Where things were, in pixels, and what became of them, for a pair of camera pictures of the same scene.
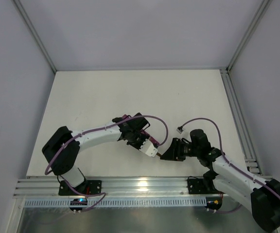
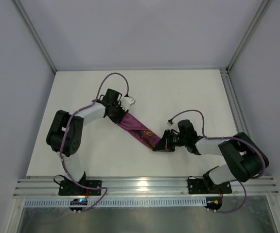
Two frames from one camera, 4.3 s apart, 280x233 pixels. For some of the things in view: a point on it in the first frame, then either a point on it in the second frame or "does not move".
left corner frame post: x=35 y=35 does not move
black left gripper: x=138 y=141 -> x=116 y=114
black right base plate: x=198 y=186 does not move
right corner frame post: x=257 y=19 does not move
